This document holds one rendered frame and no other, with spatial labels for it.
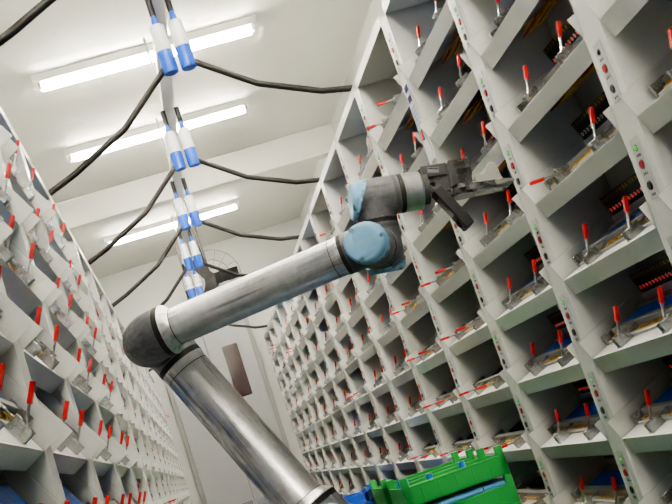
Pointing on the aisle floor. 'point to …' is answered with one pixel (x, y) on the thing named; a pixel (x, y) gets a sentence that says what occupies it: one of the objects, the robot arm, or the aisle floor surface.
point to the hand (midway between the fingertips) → (507, 185)
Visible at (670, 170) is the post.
